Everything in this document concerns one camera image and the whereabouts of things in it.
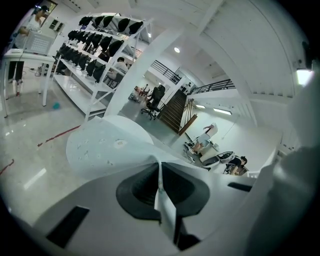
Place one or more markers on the black metal railing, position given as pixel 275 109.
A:
pixel 165 71
pixel 212 87

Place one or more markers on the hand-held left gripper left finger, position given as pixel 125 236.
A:
pixel 100 207

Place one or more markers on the group of black bags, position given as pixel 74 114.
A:
pixel 100 47

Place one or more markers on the pale floral fabric sheet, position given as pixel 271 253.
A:
pixel 100 155

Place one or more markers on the white metal shelving rack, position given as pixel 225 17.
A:
pixel 80 90

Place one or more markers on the brown wooden staircase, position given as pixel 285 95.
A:
pixel 175 112

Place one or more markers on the white perforated crate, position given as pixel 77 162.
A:
pixel 40 43

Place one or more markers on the round ceiling light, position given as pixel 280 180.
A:
pixel 177 49

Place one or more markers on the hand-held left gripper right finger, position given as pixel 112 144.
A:
pixel 215 192

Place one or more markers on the white desk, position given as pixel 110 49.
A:
pixel 30 57

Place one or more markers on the red floor tape line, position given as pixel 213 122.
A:
pixel 58 136
pixel 6 166

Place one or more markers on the black office chair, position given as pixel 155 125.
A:
pixel 155 100

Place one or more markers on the white tube light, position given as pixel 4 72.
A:
pixel 221 111
pixel 200 106

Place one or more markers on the teal object on floor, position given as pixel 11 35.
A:
pixel 56 105

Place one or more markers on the bright wall lamp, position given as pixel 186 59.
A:
pixel 303 76

